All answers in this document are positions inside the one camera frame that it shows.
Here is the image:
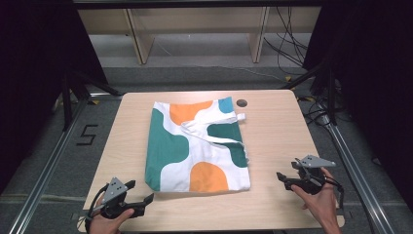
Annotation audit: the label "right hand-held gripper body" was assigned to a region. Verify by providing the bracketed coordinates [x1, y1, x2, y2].
[284, 154, 337, 196]

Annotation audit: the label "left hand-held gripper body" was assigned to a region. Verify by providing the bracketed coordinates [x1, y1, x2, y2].
[99, 176, 146, 219]

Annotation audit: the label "white green orange tote bag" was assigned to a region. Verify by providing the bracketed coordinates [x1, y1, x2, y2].
[144, 96, 252, 193]

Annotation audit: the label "person's right hand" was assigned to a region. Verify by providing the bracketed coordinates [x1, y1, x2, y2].
[290, 167, 341, 229]

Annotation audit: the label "person's left hand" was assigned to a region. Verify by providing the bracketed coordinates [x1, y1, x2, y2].
[89, 196, 135, 234]

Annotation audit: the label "black stand leg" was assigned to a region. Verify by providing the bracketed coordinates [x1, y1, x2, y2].
[60, 68, 124, 132]
[280, 60, 338, 127]

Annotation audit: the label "black curtain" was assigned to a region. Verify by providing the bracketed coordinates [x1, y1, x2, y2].
[302, 0, 413, 204]
[0, 0, 110, 194]

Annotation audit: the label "light wooden bench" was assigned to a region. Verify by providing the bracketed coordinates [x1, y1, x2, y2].
[77, 5, 323, 65]

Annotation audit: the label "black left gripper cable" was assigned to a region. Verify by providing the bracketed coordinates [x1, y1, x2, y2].
[84, 182, 110, 234]

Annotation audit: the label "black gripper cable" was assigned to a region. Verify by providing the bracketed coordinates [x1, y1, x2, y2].
[84, 182, 110, 234]
[324, 176, 346, 210]

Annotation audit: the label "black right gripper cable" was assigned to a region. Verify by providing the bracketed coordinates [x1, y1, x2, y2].
[324, 176, 346, 210]

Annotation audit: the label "metal floor rail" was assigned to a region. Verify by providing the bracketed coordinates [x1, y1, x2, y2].
[7, 93, 125, 234]
[316, 103, 396, 234]

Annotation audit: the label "black floor cables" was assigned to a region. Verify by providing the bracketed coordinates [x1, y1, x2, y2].
[262, 5, 314, 76]

